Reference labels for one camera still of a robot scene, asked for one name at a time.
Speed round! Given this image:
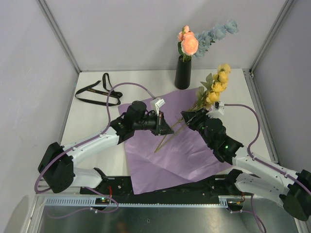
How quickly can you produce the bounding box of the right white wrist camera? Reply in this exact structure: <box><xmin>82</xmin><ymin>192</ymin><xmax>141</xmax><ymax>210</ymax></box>
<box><xmin>207</xmin><ymin>101</ymin><xmax>225</xmax><ymax>118</ymax></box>

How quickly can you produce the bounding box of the aluminium frame post left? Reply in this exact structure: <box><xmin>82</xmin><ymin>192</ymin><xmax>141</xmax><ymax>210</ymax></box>
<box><xmin>36</xmin><ymin>0</ymin><xmax>81</xmax><ymax>74</ymax></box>

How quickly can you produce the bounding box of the blue artificial flower stem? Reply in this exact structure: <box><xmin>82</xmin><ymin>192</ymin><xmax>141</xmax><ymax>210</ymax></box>
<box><xmin>193</xmin><ymin>19</ymin><xmax>239</xmax><ymax>58</ymax></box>

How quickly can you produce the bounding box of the pink paper flower bouquet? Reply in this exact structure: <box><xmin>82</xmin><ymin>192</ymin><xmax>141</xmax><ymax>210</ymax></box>
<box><xmin>118</xmin><ymin>87</ymin><xmax>234</xmax><ymax>195</ymax></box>

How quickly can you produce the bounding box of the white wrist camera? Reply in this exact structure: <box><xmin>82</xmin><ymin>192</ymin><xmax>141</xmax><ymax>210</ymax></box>
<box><xmin>207</xmin><ymin>101</ymin><xmax>225</xmax><ymax>118</ymax></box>
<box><xmin>150</xmin><ymin>97</ymin><xmax>165</xmax><ymax>116</ymax></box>

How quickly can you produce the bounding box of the pink rose flower stem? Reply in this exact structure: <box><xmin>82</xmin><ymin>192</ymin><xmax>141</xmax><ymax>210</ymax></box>
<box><xmin>177</xmin><ymin>25</ymin><xmax>199</xmax><ymax>62</ymax></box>

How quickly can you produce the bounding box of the black ribbon gold lettering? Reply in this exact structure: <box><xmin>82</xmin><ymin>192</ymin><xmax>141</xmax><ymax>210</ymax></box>
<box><xmin>74</xmin><ymin>72</ymin><xmax>123</xmax><ymax>107</ymax></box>

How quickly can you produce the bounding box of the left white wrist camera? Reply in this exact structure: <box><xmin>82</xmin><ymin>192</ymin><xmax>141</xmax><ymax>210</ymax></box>
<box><xmin>150</xmin><ymin>97</ymin><xmax>165</xmax><ymax>116</ymax></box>

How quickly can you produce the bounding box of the aluminium frame post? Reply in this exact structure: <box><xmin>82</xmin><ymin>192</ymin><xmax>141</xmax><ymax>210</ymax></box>
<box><xmin>36</xmin><ymin>0</ymin><xmax>81</xmax><ymax>74</ymax></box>
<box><xmin>249</xmin><ymin>0</ymin><xmax>297</xmax><ymax>75</ymax></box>

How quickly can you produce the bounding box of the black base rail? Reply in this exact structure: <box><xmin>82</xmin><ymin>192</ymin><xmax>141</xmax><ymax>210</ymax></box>
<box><xmin>95</xmin><ymin>175</ymin><xmax>245</xmax><ymax>204</ymax></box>

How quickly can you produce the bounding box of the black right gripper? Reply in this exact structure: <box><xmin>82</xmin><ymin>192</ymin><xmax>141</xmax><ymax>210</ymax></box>
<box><xmin>181</xmin><ymin>108</ymin><xmax>213</xmax><ymax>149</ymax></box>

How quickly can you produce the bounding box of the black cylindrical vase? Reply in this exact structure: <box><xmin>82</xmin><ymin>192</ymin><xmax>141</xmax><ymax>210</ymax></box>
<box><xmin>174</xmin><ymin>55</ymin><xmax>191</xmax><ymax>90</ymax></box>

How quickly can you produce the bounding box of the aluminium frame profile right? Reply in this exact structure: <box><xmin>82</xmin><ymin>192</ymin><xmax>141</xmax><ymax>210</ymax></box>
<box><xmin>242</xmin><ymin>68</ymin><xmax>279</xmax><ymax>164</ymax></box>

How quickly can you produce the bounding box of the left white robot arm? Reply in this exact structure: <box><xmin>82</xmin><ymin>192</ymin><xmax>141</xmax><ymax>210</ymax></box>
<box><xmin>38</xmin><ymin>98</ymin><xmax>174</xmax><ymax>194</ymax></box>

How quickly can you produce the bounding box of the pale pink flower stem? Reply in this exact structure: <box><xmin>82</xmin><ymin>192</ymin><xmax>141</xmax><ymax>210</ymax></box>
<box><xmin>154</xmin><ymin>124</ymin><xmax>186</xmax><ymax>153</ymax></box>

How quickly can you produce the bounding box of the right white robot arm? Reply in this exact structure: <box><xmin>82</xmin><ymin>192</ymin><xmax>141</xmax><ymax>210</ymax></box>
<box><xmin>181</xmin><ymin>109</ymin><xmax>311</xmax><ymax>221</ymax></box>

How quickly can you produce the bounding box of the white slotted cable duct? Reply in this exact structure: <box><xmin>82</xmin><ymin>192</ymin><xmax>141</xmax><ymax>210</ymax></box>
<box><xmin>45</xmin><ymin>197</ymin><xmax>243</xmax><ymax>209</ymax></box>

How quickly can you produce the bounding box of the aluminium frame post right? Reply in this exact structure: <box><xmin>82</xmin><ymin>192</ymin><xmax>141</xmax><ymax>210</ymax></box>
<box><xmin>249</xmin><ymin>0</ymin><xmax>297</xmax><ymax>75</ymax></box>

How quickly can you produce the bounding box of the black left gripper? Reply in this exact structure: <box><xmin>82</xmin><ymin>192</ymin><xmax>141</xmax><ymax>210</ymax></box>
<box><xmin>133</xmin><ymin>110</ymin><xmax>173</xmax><ymax>136</ymax></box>

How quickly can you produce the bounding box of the yellow artificial flower stem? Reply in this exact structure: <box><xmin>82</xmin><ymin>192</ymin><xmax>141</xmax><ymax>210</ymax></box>
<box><xmin>171</xmin><ymin>63</ymin><xmax>232</xmax><ymax>128</ymax></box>

